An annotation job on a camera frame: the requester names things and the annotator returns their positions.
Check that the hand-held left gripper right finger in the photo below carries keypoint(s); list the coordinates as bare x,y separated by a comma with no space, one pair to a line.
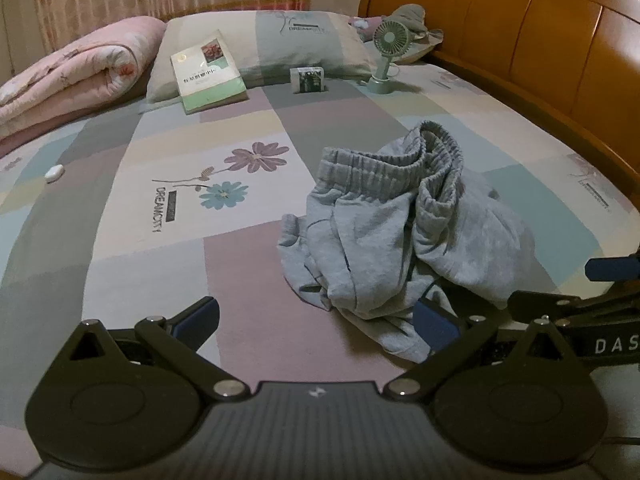
435,327

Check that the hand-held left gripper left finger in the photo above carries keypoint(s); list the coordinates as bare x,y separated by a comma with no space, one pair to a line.
195,322

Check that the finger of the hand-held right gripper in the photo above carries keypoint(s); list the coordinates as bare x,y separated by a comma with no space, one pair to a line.
605,269
545,305

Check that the grey sweatpants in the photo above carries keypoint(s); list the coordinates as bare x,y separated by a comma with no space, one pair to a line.
360,240

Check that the patchwork flower bed sheet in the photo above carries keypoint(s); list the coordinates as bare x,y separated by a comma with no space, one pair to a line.
150,260

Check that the white earbud case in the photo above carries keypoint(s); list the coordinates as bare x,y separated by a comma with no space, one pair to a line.
54,173

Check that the wooden headboard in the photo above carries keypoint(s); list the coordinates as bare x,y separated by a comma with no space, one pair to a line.
550,35

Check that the green white book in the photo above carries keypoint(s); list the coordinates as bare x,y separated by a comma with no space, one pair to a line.
205,75

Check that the small white green packet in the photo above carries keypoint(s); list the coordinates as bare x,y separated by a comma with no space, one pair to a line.
306,79

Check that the folded pink quilt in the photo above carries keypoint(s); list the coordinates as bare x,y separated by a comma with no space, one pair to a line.
75,75

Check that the patchwork pillow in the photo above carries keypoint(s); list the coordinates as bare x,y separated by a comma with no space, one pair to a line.
425,47
300,45

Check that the green handheld fan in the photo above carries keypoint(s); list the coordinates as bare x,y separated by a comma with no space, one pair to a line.
392,37

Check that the small pink cloth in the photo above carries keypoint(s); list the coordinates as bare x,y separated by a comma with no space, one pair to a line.
361,22

